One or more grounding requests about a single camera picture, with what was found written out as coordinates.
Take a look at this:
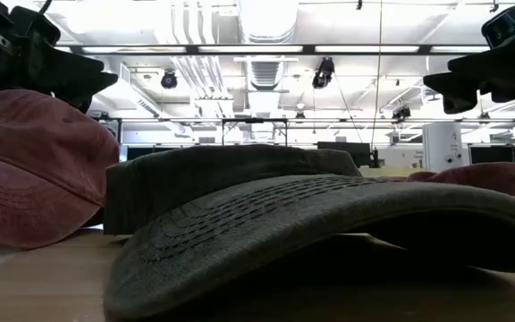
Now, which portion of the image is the black ceiling spotlight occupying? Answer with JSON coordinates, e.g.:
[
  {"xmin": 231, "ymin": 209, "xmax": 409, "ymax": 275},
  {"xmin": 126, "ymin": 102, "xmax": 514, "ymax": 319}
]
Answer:
[
  {"xmin": 391, "ymin": 105, "xmax": 413, "ymax": 121},
  {"xmin": 311, "ymin": 56, "xmax": 336, "ymax": 90},
  {"xmin": 160, "ymin": 69, "xmax": 179, "ymax": 90}
]

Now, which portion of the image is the white cabinet with cameras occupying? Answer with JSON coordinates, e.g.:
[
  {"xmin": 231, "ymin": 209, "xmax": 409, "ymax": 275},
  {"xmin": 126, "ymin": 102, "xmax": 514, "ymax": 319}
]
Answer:
[{"xmin": 421, "ymin": 123, "xmax": 465, "ymax": 174}]

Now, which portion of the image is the olive grey baseball cap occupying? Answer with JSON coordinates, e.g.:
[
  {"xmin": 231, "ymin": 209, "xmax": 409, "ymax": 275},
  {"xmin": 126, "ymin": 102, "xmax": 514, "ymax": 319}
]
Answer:
[{"xmin": 103, "ymin": 143, "xmax": 515, "ymax": 321}]

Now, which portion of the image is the faded red baseball cap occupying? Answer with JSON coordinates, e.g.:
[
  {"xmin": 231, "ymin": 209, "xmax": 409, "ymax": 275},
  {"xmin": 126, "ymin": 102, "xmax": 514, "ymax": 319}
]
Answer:
[
  {"xmin": 0, "ymin": 88, "xmax": 121, "ymax": 250},
  {"xmin": 407, "ymin": 160, "xmax": 515, "ymax": 211}
]

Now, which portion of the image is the black computer monitor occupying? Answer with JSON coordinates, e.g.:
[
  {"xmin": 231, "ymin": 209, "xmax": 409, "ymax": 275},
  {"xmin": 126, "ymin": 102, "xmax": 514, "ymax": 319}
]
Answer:
[
  {"xmin": 317, "ymin": 141, "xmax": 373, "ymax": 169},
  {"xmin": 125, "ymin": 146, "xmax": 169, "ymax": 161},
  {"xmin": 469, "ymin": 145, "xmax": 515, "ymax": 165}
]

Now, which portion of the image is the thin hanging cable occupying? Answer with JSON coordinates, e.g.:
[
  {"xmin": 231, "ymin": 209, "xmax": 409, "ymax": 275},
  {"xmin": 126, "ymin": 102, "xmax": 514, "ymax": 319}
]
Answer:
[{"xmin": 370, "ymin": 0, "xmax": 384, "ymax": 147}]

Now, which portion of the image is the black overhead light rail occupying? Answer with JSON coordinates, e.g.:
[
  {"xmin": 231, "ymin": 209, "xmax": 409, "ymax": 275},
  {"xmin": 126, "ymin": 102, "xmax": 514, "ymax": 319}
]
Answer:
[{"xmin": 54, "ymin": 43, "xmax": 494, "ymax": 56}]

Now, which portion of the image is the silver ceiling air duct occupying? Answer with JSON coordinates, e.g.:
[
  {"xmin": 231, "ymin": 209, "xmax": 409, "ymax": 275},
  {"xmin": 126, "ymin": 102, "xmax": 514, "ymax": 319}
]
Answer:
[{"xmin": 237, "ymin": 0, "xmax": 300, "ymax": 90}]

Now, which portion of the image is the black metal rack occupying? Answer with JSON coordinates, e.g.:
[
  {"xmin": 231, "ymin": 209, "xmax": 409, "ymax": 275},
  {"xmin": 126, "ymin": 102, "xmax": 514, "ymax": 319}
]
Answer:
[{"xmin": 220, "ymin": 117, "xmax": 290, "ymax": 147}]

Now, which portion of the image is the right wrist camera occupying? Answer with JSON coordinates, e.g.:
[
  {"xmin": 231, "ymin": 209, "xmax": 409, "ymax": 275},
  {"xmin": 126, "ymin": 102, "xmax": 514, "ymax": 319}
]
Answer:
[{"xmin": 480, "ymin": 7, "xmax": 515, "ymax": 49}]

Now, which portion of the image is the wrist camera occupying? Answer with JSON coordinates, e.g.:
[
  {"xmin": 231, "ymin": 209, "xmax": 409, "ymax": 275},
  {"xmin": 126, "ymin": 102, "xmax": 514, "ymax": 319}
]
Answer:
[
  {"xmin": 9, "ymin": 5, "xmax": 63, "ymax": 47},
  {"xmin": 480, "ymin": 7, "xmax": 515, "ymax": 49}
]

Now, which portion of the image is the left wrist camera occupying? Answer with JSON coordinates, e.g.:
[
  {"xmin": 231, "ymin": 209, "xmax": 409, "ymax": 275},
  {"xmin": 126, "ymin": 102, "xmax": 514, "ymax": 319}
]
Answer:
[{"xmin": 9, "ymin": 5, "xmax": 63, "ymax": 47}]

